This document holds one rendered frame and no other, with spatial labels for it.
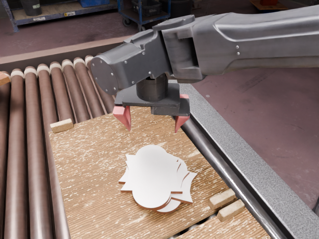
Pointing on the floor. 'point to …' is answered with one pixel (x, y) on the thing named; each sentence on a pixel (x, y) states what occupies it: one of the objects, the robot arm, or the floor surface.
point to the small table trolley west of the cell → (127, 14)
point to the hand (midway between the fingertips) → (152, 127)
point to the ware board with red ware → (268, 5)
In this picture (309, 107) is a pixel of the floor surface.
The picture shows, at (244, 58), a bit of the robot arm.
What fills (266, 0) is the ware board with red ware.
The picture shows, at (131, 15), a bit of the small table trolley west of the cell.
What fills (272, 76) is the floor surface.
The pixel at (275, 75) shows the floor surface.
